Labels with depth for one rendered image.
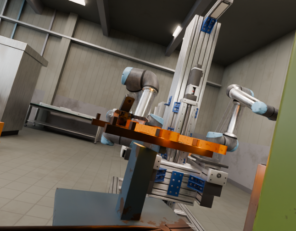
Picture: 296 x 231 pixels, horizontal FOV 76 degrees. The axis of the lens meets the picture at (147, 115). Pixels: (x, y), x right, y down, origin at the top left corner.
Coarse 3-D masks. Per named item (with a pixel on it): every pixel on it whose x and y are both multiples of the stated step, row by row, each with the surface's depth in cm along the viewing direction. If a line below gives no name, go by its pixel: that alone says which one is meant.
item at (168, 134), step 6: (126, 120) 78; (126, 126) 73; (138, 126) 64; (144, 126) 59; (150, 126) 55; (150, 132) 54; (162, 132) 48; (168, 132) 45; (174, 132) 45; (168, 138) 45; (174, 138) 45
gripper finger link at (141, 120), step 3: (135, 117) 83; (138, 117) 83; (141, 117) 82; (144, 117) 81; (135, 120) 85; (138, 120) 84; (141, 120) 82; (144, 120) 81; (147, 120) 80; (141, 123) 83
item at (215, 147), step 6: (156, 126) 80; (180, 138) 61; (186, 138) 58; (192, 138) 56; (204, 144) 51; (210, 144) 49; (216, 144) 47; (210, 150) 48; (216, 150) 47; (222, 150) 47
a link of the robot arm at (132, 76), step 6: (126, 72) 114; (132, 72) 113; (138, 72) 113; (144, 72) 112; (126, 78) 114; (132, 78) 113; (138, 78) 112; (126, 84) 118; (132, 84) 115; (138, 84) 114; (132, 90) 119; (138, 90) 120; (138, 96) 126; (138, 102) 130; (132, 108) 137
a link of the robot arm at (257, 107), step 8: (232, 88) 144; (240, 88) 149; (232, 96) 144; (240, 96) 134; (248, 96) 129; (248, 104) 125; (256, 104) 116; (264, 104) 114; (256, 112) 116; (264, 112) 114; (272, 112) 115
